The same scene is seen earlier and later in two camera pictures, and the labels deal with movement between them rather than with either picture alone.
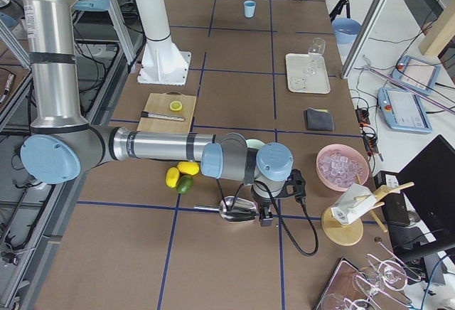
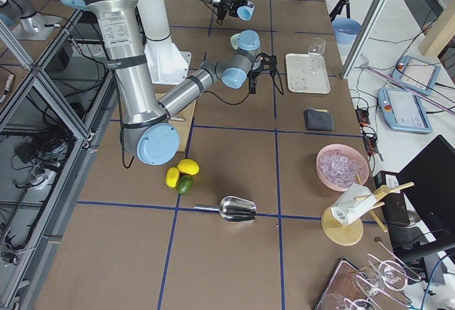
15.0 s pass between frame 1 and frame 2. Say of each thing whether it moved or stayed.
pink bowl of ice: stayed
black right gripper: moved
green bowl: moved
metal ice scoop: stayed
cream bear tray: stayed
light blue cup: moved
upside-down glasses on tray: stayed
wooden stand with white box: stayed
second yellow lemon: stayed
